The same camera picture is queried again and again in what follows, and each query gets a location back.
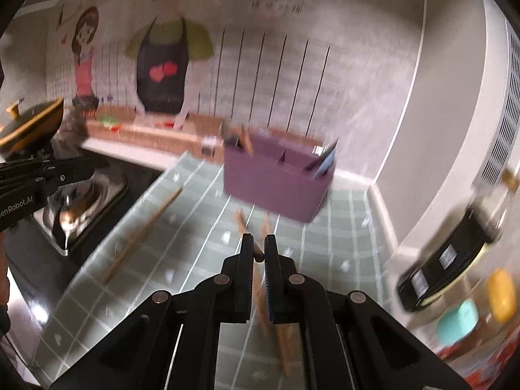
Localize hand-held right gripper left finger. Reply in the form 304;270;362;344
49;233;256;390

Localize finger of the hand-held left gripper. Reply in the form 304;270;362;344
0;175;63;196
0;157;111;181

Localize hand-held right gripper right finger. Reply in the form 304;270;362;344
264;233;468;390

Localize purple plastic utensil holder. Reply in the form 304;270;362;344
223;128;339;223

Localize blue plastic spoon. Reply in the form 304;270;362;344
312;145;338;178

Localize gas stove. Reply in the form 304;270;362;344
6;156;163;267

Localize black wok with lid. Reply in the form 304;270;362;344
0;97;66;153

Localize green checked tablecloth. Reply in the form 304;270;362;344
36;152;404;390

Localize dark soy sauce bottle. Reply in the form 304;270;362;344
396;207;501;313

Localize salt shaker with teal cap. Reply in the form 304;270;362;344
435;298;480;347

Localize chili flake jar yellow lid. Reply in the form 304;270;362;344
487;268;517;322

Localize plastic bottle with orange cap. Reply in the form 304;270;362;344
439;333;520;390

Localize white vent grille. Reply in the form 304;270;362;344
479;18;520;189

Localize cartoon couple wall sticker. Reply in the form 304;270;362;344
45;0;340;160

